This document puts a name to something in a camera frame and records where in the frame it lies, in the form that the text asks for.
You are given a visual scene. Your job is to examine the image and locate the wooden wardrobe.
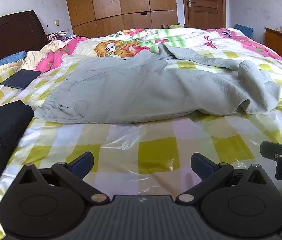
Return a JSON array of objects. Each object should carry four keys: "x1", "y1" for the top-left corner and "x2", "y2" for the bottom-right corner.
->
[{"x1": 63, "y1": 0, "x2": 179, "y2": 37}]

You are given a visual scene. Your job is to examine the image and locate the white striped bag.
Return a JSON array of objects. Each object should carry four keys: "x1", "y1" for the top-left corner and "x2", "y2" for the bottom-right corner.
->
[{"x1": 47, "y1": 31, "x2": 68, "y2": 40}]

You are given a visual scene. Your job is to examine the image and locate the blue pillow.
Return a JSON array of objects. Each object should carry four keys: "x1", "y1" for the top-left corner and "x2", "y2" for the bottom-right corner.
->
[{"x1": 0, "y1": 51, "x2": 27, "y2": 77}]

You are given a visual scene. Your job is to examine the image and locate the wooden door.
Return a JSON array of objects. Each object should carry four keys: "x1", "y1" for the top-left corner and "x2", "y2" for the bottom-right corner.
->
[{"x1": 182, "y1": 0, "x2": 226, "y2": 29}]

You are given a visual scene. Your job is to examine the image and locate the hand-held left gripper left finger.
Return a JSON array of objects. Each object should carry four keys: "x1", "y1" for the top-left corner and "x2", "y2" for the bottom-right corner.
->
[{"x1": 12, "y1": 151, "x2": 109, "y2": 204}]

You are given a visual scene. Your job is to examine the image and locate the yellow checked plastic sheet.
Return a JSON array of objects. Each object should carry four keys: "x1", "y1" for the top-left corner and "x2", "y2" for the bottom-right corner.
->
[{"x1": 0, "y1": 50, "x2": 282, "y2": 240}]

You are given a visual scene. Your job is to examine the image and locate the grey pants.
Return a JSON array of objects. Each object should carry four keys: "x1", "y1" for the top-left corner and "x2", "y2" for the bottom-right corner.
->
[{"x1": 34, "y1": 43, "x2": 281, "y2": 124}]

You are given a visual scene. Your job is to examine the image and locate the dark wooden headboard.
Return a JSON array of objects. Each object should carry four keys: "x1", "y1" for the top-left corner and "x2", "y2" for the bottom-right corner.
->
[{"x1": 0, "y1": 10, "x2": 49, "y2": 72}]

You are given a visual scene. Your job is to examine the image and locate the cartoon printed quilt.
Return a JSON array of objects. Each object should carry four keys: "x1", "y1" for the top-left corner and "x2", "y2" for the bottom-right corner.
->
[{"x1": 25, "y1": 27, "x2": 282, "y2": 74}]

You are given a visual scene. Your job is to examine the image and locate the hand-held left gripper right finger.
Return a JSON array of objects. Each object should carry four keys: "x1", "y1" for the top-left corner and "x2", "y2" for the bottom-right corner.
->
[{"x1": 176, "y1": 152, "x2": 272, "y2": 204}]

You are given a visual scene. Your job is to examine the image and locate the black folded cloth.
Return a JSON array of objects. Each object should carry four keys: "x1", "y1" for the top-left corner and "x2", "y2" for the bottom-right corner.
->
[{"x1": 0, "y1": 100, "x2": 35, "y2": 187}]

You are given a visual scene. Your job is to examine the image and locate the dark blue notebook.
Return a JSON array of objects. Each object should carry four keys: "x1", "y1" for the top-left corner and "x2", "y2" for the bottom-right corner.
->
[{"x1": 0, "y1": 69, "x2": 43, "y2": 90}]

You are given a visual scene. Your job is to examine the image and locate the blue foam mat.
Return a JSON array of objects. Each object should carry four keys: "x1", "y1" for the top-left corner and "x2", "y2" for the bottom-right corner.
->
[{"x1": 234, "y1": 24, "x2": 252, "y2": 38}]

